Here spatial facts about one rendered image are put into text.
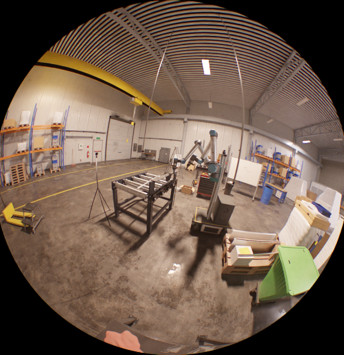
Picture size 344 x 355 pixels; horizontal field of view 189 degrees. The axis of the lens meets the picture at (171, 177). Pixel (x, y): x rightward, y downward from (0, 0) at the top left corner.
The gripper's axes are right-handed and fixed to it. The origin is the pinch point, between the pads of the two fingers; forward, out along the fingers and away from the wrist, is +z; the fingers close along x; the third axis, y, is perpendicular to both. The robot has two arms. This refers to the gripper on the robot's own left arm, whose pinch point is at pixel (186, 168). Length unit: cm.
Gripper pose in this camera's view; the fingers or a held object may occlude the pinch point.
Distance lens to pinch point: 206.2
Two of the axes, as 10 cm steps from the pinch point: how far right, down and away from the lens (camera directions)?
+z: -4.4, 7.6, 4.8
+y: -7.8, -5.9, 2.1
